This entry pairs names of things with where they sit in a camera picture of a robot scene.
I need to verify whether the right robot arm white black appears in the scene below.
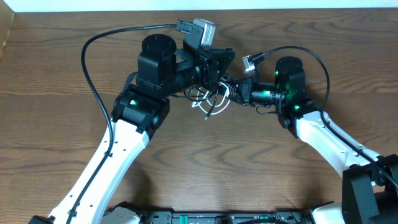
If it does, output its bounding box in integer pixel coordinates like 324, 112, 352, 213
234, 54, 397, 223

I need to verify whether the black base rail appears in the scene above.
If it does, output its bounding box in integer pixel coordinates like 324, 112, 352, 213
102, 202, 312, 224

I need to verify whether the white usb cable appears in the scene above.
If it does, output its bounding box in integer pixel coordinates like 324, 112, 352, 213
191, 81, 233, 116

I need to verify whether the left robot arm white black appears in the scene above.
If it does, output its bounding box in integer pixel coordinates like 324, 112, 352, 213
30, 34, 235, 223

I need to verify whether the black usb cable thin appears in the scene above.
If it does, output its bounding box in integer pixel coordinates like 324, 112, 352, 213
192, 97, 231, 120

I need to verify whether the black usb cable thick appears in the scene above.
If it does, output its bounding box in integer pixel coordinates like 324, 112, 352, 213
183, 72, 237, 105

